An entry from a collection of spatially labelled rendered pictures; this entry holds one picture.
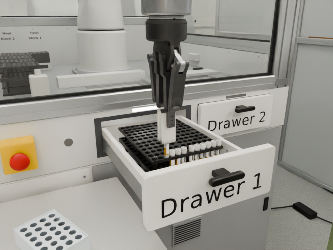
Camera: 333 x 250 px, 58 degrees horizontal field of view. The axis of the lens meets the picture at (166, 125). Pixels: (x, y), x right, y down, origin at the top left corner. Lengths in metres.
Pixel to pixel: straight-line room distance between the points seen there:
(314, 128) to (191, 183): 1.95
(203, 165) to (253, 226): 0.81
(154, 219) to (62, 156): 0.35
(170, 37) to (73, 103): 0.34
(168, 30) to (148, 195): 0.28
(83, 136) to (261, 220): 0.84
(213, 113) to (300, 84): 1.59
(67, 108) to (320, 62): 1.90
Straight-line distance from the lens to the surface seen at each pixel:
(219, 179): 0.54
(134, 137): 0.74
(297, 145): 2.57
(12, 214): 0.78
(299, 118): 2.51
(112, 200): 0.75
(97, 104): 0.79
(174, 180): 0.53
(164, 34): 0.53
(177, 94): 0.54
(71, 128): 0.79
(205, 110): 0.91
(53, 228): 0.65
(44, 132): 0.79
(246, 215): 1.26
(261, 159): 0.64
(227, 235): 1.26
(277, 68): 1.10
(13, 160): 0.73
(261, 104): 1.06
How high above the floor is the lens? 1.17
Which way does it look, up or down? 20 degrees down
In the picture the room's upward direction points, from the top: straight up
